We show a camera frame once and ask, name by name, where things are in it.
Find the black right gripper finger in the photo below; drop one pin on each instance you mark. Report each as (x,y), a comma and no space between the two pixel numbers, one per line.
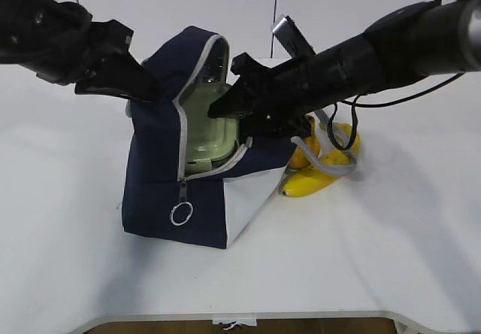
(274,127)
(238,101)

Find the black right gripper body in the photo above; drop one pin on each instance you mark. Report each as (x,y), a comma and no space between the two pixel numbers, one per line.
(307,83)

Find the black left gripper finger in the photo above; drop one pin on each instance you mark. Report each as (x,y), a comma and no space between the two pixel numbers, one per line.
(123,87)
(126,65)

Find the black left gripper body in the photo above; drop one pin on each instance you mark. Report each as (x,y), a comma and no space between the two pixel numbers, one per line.
(72,44)

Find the green lidded glass food container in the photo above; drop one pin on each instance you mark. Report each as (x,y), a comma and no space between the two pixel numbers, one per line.
(210,141)

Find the yellow banana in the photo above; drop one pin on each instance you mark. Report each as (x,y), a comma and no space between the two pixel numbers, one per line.
(302,177)

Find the navy blue insulated lunch bag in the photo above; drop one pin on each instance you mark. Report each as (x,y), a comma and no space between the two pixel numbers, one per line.
(160,199)

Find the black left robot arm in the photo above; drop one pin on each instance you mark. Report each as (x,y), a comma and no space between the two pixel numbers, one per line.
(19,41)

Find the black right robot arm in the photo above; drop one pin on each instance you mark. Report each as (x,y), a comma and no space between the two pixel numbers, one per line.
(403,48)

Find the white tape on table edge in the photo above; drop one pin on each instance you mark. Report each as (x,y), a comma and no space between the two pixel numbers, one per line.
(230,323)

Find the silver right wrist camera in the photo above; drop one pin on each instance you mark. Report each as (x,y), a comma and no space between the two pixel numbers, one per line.
(290,37)

